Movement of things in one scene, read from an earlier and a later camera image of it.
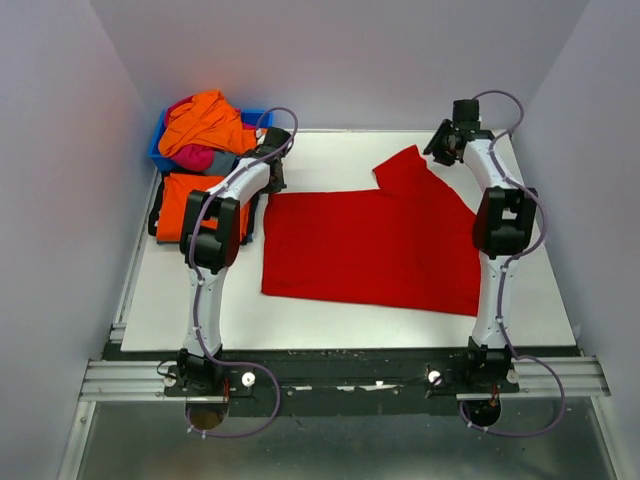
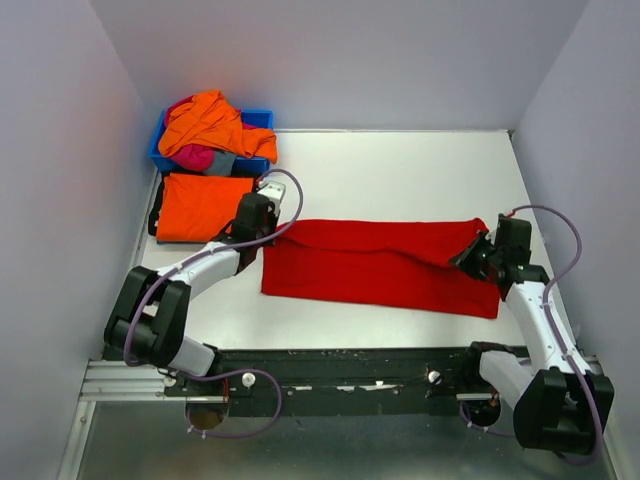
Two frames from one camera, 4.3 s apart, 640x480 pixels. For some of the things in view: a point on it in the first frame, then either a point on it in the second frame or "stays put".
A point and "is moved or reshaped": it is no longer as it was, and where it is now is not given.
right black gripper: (444, 128) to (465, 258)
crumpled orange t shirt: (207, 119) stays put
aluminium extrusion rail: (120, 380) stays put
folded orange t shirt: (176, 189) stays put
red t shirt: (411, 244) is moved or reshaped
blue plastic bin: (164, 162) stays put
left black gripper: (274, 187) to (272, 217)
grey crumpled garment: (221, 164) stays put
